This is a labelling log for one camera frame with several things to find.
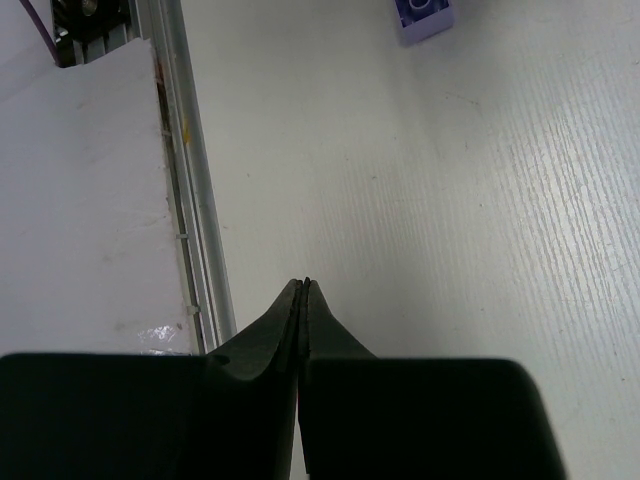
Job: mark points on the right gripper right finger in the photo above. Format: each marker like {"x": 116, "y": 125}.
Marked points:
{"x": 321, "y": 336}

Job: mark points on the purple upside-down lego brick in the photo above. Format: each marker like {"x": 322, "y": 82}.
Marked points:
{"x": 420, "y": 20}

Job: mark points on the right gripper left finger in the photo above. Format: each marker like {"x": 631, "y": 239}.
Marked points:
{"x": 266, "y": 350}

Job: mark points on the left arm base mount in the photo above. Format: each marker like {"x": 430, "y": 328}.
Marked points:
{"x": 85, "y": 30}

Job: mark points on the aluminium table front rail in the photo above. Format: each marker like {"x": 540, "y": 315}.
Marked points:
{"x": 209, "y": 302}

